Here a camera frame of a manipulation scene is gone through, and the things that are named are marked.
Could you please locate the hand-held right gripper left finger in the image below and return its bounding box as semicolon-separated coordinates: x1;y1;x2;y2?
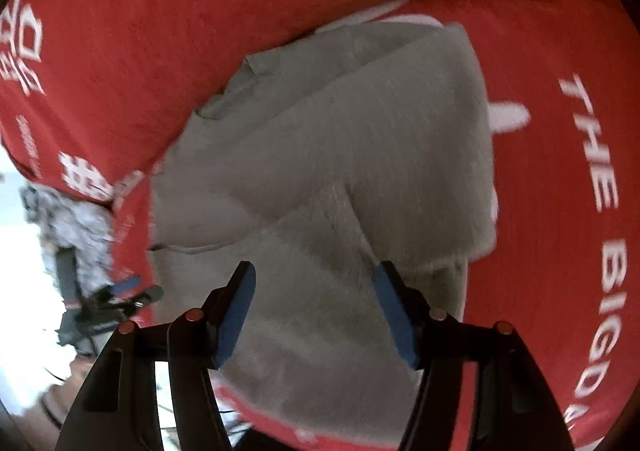
54;260;258;451

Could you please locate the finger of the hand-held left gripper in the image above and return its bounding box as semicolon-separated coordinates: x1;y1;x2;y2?
102;275;142;299
120;285;165;311

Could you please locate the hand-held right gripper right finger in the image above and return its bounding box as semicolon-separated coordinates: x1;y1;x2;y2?
371;260;577;451

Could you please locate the grey knit sweater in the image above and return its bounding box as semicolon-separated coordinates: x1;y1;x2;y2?
148;17;500;449

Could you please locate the grey white patterned cloth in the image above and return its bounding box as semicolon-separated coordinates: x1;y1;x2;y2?
19;185;117;284

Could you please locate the red printed blanket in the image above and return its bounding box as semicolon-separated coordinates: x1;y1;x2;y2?
0;0;640;451

